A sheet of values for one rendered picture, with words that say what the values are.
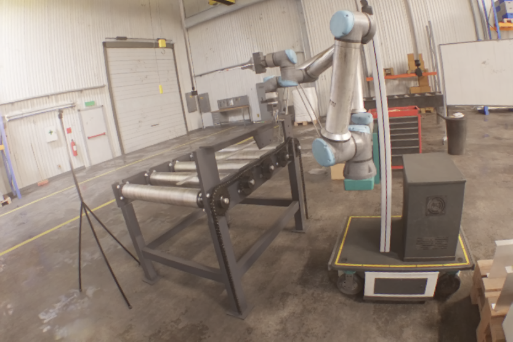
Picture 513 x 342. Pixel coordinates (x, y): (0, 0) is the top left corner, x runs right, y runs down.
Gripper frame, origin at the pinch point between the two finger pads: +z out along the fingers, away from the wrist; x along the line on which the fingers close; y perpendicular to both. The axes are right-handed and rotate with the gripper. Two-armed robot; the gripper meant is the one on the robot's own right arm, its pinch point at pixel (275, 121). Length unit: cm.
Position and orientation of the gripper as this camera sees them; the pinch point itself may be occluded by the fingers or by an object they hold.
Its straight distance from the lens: 206.7
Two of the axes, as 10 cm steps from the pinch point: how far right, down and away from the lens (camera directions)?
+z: 1.6, 9.7, 2.0
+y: 8.7, -0.4, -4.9
